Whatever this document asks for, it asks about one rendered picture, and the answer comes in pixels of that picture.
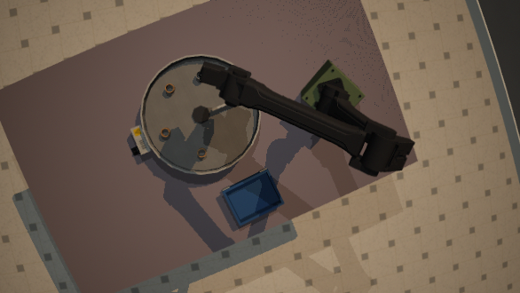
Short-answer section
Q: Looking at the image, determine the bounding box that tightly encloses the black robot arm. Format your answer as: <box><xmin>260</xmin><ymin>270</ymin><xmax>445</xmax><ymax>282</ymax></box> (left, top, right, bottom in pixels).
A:
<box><xmin>199</xmin><ymin>61</ymin><xmax>415</xmax><ymax>177</ymax></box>

